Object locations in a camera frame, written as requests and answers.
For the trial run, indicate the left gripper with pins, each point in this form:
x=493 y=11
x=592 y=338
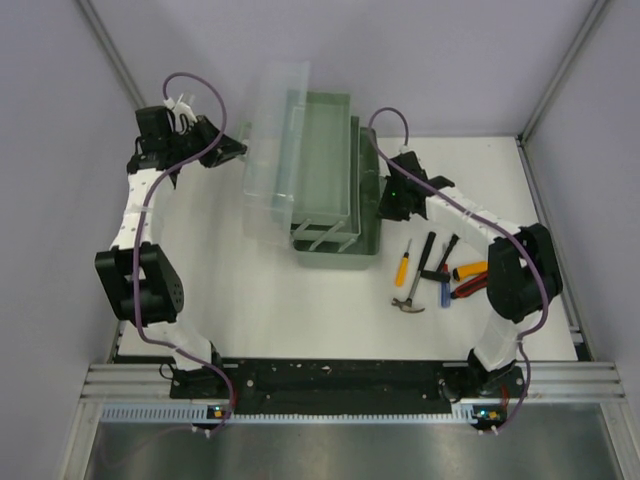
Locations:
x=225 y=149

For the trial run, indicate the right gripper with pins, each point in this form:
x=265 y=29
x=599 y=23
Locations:
x=386 y=210

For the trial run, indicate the translucent green tool box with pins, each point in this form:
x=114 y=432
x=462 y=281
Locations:
x=311 y=179

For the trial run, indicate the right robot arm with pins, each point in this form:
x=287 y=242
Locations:
x=523 y=271

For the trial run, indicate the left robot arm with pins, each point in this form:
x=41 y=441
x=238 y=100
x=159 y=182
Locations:
x=140 y=282

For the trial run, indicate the small black mallet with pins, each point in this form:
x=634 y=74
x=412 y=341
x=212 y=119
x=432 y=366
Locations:
x=439 y=274

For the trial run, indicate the orange black utility knife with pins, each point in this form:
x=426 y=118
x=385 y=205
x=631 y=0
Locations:
x=463 y=272

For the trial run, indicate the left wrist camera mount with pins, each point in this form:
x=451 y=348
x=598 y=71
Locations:
x=182 y=107

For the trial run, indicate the orange handled screwdriver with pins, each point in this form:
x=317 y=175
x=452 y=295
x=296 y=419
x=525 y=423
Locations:
x=401 y=273

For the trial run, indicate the blue handled screwdriver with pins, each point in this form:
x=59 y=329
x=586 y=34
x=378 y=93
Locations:
x=445 y=295

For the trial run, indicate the claw hammer black handle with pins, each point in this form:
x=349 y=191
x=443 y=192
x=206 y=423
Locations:
x=406 y=305

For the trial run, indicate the red handled pliers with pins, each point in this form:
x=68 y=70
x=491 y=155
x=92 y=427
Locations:
x=470 y=287

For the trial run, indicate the grey slotted cable duct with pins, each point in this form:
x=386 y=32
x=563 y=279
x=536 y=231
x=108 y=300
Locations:
x=210 y=415

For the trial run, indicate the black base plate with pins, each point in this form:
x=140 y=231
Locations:
x=320 y=386

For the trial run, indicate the aluminium frame rail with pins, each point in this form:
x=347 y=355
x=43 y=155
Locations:
x=565 y=381

